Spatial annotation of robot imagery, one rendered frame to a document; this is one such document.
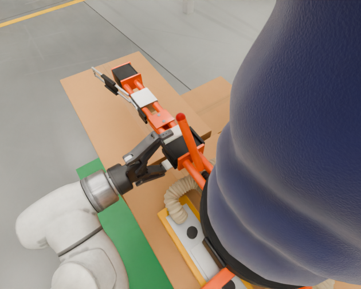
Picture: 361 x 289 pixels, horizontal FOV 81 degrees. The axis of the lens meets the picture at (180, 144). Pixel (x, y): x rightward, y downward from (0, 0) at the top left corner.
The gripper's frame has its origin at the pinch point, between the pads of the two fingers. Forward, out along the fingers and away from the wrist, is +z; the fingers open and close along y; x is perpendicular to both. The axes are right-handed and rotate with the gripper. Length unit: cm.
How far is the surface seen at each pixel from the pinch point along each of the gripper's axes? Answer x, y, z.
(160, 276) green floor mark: 17, 109, -27
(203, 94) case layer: -55, 55, 56
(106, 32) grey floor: -264, 109, 60
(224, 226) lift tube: 24.7, -21.2, -10.2
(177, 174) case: 1.1, 14.6, -2.0
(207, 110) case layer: -41, 55, 49
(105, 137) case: -26.0, 14.7, -15.5
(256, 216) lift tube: 26.2, -31.7, -10.6
